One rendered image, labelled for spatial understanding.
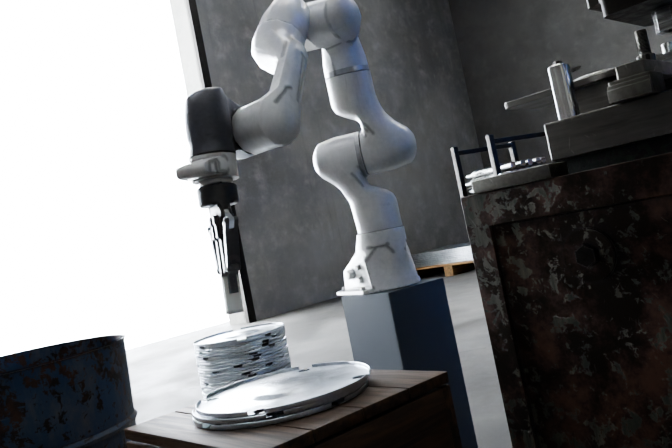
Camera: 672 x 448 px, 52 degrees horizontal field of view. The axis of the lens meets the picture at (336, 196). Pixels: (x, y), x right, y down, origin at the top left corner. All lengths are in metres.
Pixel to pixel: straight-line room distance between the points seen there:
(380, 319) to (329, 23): 0.68
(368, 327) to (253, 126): 0.60
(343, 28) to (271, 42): 0.20
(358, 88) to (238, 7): 5.30
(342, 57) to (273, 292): 4.85
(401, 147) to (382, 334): 0.44
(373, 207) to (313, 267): 5.10
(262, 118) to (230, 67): 5.33
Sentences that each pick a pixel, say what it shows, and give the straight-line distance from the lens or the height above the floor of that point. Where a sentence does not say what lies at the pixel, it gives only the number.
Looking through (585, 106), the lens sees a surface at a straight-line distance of 1.29.
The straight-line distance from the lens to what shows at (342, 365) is 1.27.
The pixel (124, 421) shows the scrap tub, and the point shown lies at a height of 0.33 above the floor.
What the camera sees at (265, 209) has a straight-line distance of 6.43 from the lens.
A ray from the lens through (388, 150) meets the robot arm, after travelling 1.64.
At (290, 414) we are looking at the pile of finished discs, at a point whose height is 0.35.
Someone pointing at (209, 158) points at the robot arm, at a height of 0.78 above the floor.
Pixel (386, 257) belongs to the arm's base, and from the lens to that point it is 1.63.
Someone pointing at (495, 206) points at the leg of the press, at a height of 0.59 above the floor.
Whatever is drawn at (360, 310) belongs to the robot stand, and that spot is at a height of 0.41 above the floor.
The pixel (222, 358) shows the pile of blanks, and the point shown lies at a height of 0.31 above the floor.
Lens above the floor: 0.60
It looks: 3 degrees up
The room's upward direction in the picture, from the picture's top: 11 degrees counter-clockwise
